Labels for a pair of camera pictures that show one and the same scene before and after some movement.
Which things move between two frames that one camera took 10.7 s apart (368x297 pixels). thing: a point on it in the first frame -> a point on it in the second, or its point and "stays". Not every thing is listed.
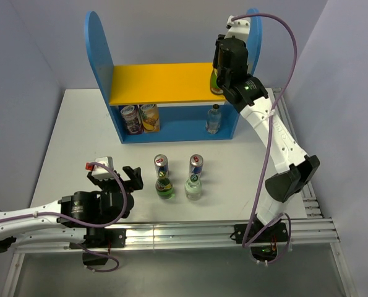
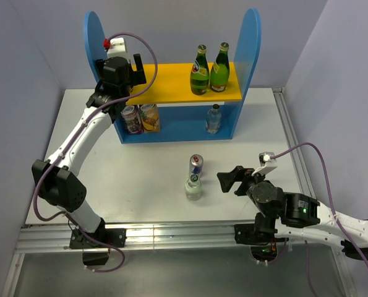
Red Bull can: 196,164 stays
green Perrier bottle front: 164,187 -> 200,77
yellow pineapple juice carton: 149,117 stays
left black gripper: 136,182 -> 136,77
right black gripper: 216,55 -> 226,179
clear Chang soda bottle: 213,120 stays
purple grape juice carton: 130,116 stays
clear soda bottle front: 193,188 stays
